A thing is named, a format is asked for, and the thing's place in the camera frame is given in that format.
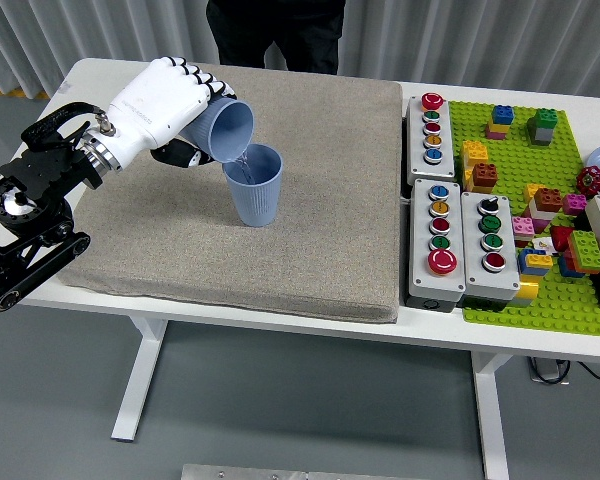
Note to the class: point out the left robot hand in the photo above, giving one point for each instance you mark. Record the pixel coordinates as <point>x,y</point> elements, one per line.
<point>155,105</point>

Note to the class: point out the blue ribbed cup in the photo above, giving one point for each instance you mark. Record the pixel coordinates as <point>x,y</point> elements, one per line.
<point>230,130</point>
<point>252,200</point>

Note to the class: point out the white curtain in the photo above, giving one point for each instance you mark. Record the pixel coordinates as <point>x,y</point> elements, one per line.
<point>80,30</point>

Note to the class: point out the yellow floor tape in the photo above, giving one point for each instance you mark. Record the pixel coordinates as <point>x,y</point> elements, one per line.
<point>10,93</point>

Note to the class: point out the person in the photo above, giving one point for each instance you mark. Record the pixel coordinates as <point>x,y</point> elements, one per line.
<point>290,35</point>

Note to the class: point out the grey-brown mat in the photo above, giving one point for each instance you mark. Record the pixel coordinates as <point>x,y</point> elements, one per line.
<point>280,250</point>

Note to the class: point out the white table leg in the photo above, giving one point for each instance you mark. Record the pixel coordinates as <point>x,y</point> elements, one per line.
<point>137,380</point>
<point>492,425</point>

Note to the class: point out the grey five-button control box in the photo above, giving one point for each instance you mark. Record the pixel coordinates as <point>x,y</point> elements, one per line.
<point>445,170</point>
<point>420,280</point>

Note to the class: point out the large yellow toy brick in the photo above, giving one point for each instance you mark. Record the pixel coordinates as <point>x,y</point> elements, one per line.
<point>475,154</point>

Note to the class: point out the brown toy brick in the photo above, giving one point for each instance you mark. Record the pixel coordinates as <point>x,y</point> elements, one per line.
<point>547,200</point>
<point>485,177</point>

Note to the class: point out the pink toy brick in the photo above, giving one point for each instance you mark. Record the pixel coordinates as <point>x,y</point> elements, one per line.
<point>522,227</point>
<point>494,135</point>

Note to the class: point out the blue toy brick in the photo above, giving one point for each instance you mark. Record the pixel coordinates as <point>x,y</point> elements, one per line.
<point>502,116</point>

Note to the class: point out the green brick baseplate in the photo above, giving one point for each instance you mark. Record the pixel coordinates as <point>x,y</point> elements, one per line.
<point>515,160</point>

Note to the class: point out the grey four-button control box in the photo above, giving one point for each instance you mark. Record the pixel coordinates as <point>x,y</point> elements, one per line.
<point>480,282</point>

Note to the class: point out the grey toy brick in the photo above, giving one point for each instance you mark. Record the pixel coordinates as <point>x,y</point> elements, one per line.
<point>542,136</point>

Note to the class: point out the green toy brick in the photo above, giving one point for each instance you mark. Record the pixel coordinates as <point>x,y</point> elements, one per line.
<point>546,120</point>

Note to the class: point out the white and pink brick stack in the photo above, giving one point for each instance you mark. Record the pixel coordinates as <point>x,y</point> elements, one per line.
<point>540,217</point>

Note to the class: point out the blue and yellow brick stack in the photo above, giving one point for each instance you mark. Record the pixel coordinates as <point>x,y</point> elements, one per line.
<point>530,262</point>

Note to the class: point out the clear yellow toy brick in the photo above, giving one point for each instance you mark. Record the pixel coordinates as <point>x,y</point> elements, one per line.
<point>527,290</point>

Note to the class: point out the red toy brick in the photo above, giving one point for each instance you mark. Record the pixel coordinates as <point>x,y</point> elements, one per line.
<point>560,237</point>

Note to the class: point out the magenta toy brick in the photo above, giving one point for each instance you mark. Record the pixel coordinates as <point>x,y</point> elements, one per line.
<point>574,205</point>

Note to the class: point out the green topped brick stack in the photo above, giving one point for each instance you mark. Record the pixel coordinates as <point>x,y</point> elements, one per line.
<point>585,250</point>

